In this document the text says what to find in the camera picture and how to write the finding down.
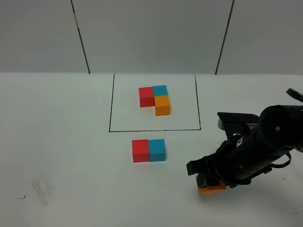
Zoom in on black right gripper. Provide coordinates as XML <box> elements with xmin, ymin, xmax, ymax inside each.
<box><xmin>186</xmin><ymin>130</ymin><xmax>292</xmax><ymax>189</ymax></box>

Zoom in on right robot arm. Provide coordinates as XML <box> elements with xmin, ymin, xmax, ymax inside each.
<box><xmin>187</xmin><ymin>105</ymin><xmax>303</xmax><ymax>189</ymax></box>

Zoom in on orange template cube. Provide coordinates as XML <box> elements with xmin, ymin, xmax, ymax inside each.
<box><xmin>154</xmin><ymin>95</ymin><xmax>170</xmax><ymax>116</ymax></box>

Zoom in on blue template cube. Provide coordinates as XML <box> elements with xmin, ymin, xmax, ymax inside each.
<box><xmin>152</xmin><ymin>85</ymin><xmax>168</xmax><ymax>96</ymax></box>

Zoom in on red template cube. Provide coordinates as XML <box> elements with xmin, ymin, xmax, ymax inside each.
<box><xmin>139</xmin><ymin>87</ymin><xmax>155</xmax><ymax>107</ymax></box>

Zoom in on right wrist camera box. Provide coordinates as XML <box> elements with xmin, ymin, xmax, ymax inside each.
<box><xmin>217</xmin><ymin>112</ymin><xmax>259</xmax><ymax>139</ymax></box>

